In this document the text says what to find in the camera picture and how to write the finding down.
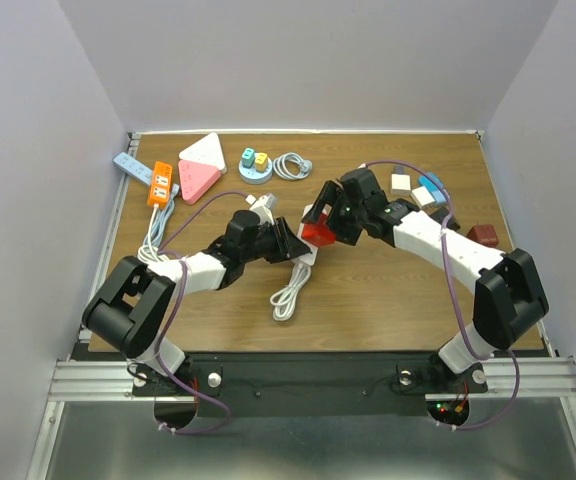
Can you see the light blue round socket base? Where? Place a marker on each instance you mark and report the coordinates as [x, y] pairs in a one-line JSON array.
[[252, 176]]

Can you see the aluminium frame rail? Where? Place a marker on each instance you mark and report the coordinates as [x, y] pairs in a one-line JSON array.
[[85, 381]]

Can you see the pink triangular power strip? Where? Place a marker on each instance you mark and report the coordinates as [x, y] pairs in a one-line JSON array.
[[196, 179]]

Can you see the orange USB power strip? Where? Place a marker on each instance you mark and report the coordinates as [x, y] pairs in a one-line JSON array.
[[161, 185]]

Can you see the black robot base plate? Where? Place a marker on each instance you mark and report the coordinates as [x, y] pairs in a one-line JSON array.
[[299, 384]]

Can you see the red cube socket adapter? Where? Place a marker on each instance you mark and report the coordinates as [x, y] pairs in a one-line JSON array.
[[318, 234]]

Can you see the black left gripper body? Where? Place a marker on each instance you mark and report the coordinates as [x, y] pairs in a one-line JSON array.
[[267, 245]]

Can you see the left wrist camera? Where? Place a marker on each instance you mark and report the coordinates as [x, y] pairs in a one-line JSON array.
[[268, 201]]

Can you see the white blue plug adapter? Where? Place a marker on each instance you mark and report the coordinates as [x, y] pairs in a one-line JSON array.
[[425, 198]]

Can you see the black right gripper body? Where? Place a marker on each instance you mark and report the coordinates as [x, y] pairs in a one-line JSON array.
[[349, 219]]

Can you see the black cube socket adapter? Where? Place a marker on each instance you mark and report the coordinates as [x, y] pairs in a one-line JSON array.
[[442, 213]]

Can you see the light blue power strip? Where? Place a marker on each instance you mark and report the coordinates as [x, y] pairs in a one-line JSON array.
[[134, 168]]

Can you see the yellow plug adapter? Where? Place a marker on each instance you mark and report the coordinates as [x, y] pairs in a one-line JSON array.
[[261, 162]]

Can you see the dark red cube adapter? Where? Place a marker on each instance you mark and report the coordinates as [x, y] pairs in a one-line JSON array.
[[483, 234]]

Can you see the white grey plug adapter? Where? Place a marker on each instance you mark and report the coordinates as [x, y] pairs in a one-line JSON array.
[[400, 181]]

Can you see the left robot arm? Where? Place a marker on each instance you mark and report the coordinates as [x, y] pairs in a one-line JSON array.
[[128, 309]]

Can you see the white triangular power strip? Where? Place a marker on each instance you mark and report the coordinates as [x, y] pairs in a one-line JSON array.
[[207, 150]]

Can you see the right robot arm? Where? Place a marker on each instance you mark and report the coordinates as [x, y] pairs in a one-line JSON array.
[[509, 298]]

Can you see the teal plug adapter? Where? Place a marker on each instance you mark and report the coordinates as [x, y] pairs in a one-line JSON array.
[[248, 157]]

